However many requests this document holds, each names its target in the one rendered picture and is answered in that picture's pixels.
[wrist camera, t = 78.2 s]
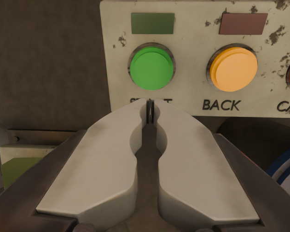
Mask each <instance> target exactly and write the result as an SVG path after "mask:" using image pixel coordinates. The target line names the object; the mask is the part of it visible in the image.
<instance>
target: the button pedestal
mask: <svg viewBox="0 0 290 232"><path fill-rule="evenodd" d="M99 7H100V15H101V24H102V32H103V41H104V53H105V61H106V70H107V78H108V87H109V95H110V107H111V112H114V111H116V110H117V109H119V108H121V107H124V106H126V105H128V104H130V103H132V102H134V101H136V100H138V99H141V98H145V99H149V100H150V101H151V100H155V99H162V100H164V101H165V102H167V103H169V104H171V105H173V106H174V107H176V108H178V109H180V110H182V111H184V112H185V113H187V114H189V115H191V116H236V117H277V118H290V0H103V1H101V2H100V5H99ZM131 13H174V32H173V34H132V26H131ZM223 13H268V16H267V20H266V23H265V26H264V29H263V32H262V35H220V34H219V30H220V24H221V19H222V14H223ZM148 46H156V47H159V48H161V49H163V50H165V51H166V52H167V53H168V55H169V56H170V57H171V60H172V63H173V68H174V70H173V75H172V78H171V79H170V81H169V82H168V84H167V85H165V86H164V87H162V88H160V89H157V90H146V89H143V88H141V87H139V86H138V85H137V84H136V83H135V82H134V81H133V79H132V77H131V74H130V65H131V62H132V59H133V57H134V55H135V54H136V53H137V52H138V51H139V50H141V49H142V48H145V47H148ZM233 47H241V48H244V49H246V50H248V51H250V52H252V53H253V54H254V55H255V57H256V60H257V72H256V74H255V76H254V78H253V79H252V81H251V82H250V83H249V84H248V85H246V86H245V87H243V88H241V89H239V90H236V91H233V92H226V91H222V90H220V89H218V88H217V87H216V86H215V85H214V83H213V82H212V80H211V78H210V67H211V65H212V62H213V61H214V59H215V58H216V57H217V56H218V55H219V54H220V53H221V52H223V51H225V50H226V49H229V48H233Z"/></svg>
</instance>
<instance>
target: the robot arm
mask: <svg viewBox="0 0 290 232"><path fill-rule="evenodd" d="M150 111H151V124H154V126H155V127H156V128H157V144H156V146H157V148H158V149H159V151H160V152H161V153H162V156H161V157H160V158H159V161H158V175H157V205H158V212H159V215H160V216H161V217H162V218H163V219H164V220H165V221H166V222H168V223H169V224H171V225H172V226H174V227H175V228H177V229H178V230H180V231H181V232H290V194H289V193H288V192H287V191H286V190H285V189H284V188H282V187H281V186H280V185H279V184H278V183H277V182H276V181H275V180H274V179H273V178H272V177H270V176H269V175H268V174H267V173H266V172H265V171H263V170H262V169H261V168H260V167H259V166H257V165H256V164H255V163H254V162H253V161H252V160H250V159H249V158H248V157H247V156H246V155H245V154H243V153H242V152H241V151H240V150H239V149H238V148H237V147H236V146H234V145H233V144H232V143H231V142H230V141H229V140H227V139H226V138H225V137H224V136H223V135H222V134H220V133H212V132H211V131H210V130H209V129H208V128H206V127H205V126H204V125H203V124H202V123H201V122H199V121H198V120H197V119H195V118H194V117H192V116H191V115H189V114H187V113H185V112H184V111H182V110H180V109H178V108H176V107H174V106H173V105H171V104H169V103H167V102H165V101H164V100H162V99H155V100H151V101H150V100H149V99H145V98H141V99H138V100H136V101H134V102H132V103H130V104H128V105H126V106H124V107H121V108H119V109H117V110H116V111H114V112H112V113H109V114H108V115H106V116H104V117H103V118H101V119H100V120H98V121H97V122H96V123H94V124H93V125H92V126H91V127H90V128H88V129H87V130H81V129H80V130H78V131H77V132H76V133H74V134H73V135H72V136H70V137H69V138H68V139H66V140H65V141H64V142H63V143H61V144H60V145H59V146H58V147H56V148H55V149H54V150H52V151H51V152H50V153H48V154H47V155H46V156H44V157H43V158H42V159H41V160H39V161H38V162H37V163H35V164H34V165H33V166H32V167H30V168H29V169H28V170H26V171H25V172H24V173H23V174H21V175H20V176H19V177H18V178H17V179H15V180H14V181H13V182H12V183H11V184H10V185H9V186H8V187H7V188H6V189H4V187H2V188H0V232H107V230H108V229H110V228H112V227H114V226H115V225H117V224H119V223H121V222H122V221H124V220H126V219H128V218H129V217H131V216H132V214H133V213H134V211H135V205H136V198H137V191H138V175H137V158H136V157H135V153H136V152H137V150H138V149H139V148H140V147H141V146H142V128H143V127H144V126H145V125H146V124H149V118H150Z"/></svg>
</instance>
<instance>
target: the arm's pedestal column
mask: <svg viewBox="0 0 290 232"><path fill-rule="evenodd" d="M76 132H77V131H67V130H40V129H12V128H10V129H8V130H7V134H8V141H9V144H22V145H60V144H61V143H63V142H64V141H65V140H66V139H68V138H69V137H70V136H72V135H73V134H74V133H76Z"/></svg>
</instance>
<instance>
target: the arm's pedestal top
mask: <svg viewBox="0 0 290 232"><path fill-rule="evenodd" d="M56 147H58V145H22V144H5V145H3V146H1V147H0V158H1V164H4V163H6V162H7V161H9V160H11V159H13V158H24V157H44V156H46V155H47V154H48V153H50V152H51V151H52V150H54V149H55V148H56Z"/></svg>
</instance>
